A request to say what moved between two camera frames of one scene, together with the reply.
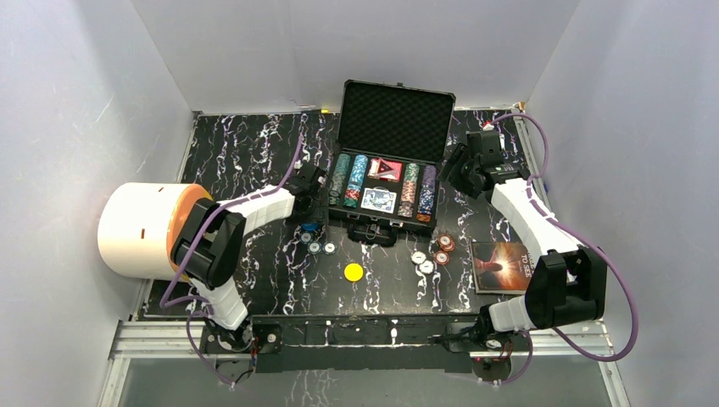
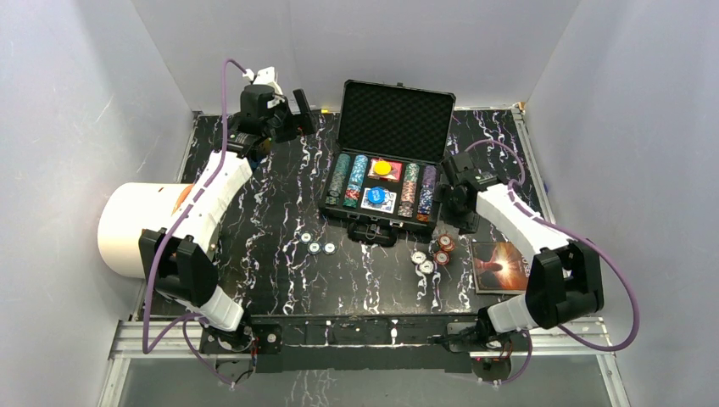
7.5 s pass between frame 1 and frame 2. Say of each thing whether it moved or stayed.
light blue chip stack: stayed
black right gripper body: moved
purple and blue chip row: stayed
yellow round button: moved
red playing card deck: stayed
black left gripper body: moved
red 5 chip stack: stayed
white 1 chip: stayed
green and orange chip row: stayed
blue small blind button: moved
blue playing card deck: stayed
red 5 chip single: stayed
